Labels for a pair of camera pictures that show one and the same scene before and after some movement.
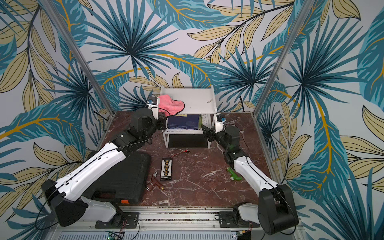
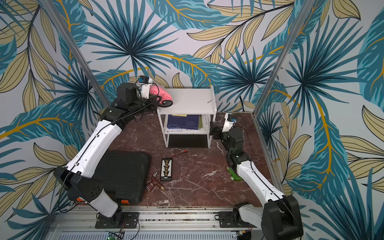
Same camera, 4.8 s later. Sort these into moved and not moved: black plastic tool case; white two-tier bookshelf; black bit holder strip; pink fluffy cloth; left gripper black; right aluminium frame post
Moved: pink fluffy cloth; left gripper black
Not moved: white two-tier bookshelf; right aluminium frame post; black plastic tool case; black bit holder strip
